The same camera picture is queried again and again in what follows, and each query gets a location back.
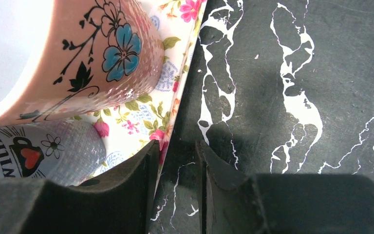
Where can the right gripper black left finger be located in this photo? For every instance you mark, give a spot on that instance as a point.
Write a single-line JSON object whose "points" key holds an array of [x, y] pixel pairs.
{"points": [[118, 201]]}

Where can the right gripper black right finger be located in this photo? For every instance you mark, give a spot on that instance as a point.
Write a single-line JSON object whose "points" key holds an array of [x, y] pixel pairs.
{"points": [[231, 202]]}

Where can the floral tray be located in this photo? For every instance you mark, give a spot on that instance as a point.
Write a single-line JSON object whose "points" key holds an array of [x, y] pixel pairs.
{"points": [[127, 128]]}

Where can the small grey heart mug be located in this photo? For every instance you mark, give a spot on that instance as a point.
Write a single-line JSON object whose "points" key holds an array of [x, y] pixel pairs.
{"points": [[66, 152]]}

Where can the pink floral mug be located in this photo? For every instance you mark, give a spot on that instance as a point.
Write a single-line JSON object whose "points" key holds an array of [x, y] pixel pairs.
{"points": [[63, 58]]}

